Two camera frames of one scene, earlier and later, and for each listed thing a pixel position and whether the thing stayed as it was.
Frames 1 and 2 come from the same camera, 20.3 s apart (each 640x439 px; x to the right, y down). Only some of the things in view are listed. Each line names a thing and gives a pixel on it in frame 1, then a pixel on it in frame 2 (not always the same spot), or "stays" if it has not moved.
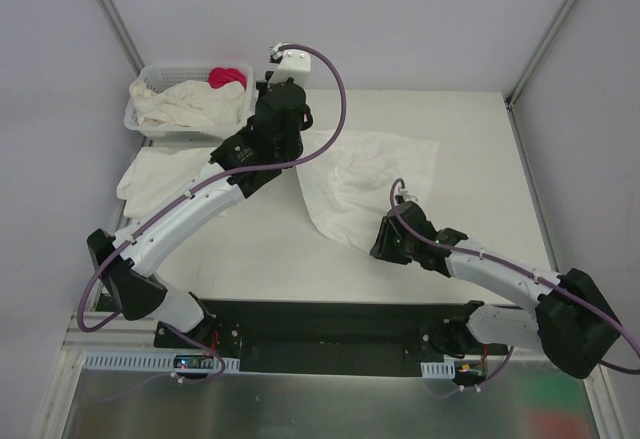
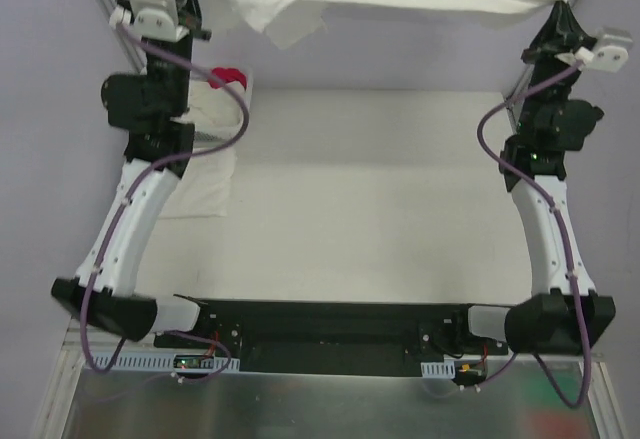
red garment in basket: [219, 76] stays
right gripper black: [383, 241] to [558, 48]
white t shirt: [347, 190] to [287, 9]
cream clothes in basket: [187, 103] stays
